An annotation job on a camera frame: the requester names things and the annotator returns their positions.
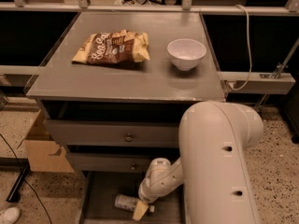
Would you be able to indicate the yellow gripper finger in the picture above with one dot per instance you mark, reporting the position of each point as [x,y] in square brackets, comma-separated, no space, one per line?
[140,210]

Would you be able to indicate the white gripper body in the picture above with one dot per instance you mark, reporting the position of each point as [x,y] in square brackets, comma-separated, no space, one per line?
[146,192]

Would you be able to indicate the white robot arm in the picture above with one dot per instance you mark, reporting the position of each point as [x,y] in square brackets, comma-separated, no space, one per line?
[211,167]

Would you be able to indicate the grey bottom drawer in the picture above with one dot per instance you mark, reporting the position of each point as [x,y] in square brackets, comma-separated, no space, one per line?
[99,204]

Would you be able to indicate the grey drawer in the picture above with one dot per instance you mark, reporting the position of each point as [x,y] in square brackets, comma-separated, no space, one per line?
[117,159]
[113,134]
[99,204]

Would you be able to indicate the grey middle drawer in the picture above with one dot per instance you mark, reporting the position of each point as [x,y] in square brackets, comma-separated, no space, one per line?
[117,159]

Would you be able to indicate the grey top drawer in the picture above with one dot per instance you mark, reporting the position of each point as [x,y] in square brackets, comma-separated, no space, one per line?
[113,134]

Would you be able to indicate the grey drawer cabinet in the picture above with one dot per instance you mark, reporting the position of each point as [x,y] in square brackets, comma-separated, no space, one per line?
[154,91]

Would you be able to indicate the cardboard box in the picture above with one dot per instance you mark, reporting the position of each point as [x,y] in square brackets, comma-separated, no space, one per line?
[43,153]

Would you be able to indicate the black table leg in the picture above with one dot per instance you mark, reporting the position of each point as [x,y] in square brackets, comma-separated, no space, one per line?
[14,195]

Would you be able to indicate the white shoe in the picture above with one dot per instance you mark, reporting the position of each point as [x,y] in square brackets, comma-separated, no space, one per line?
[10,215]

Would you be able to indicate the white bowl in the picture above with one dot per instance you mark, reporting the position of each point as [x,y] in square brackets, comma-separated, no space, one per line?
[185,54]

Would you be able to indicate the brown sea salt chip bag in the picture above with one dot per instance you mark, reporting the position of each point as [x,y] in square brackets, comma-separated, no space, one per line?
[113,48]

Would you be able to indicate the metal railing frame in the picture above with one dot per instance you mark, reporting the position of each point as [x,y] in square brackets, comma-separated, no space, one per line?
[149,3]

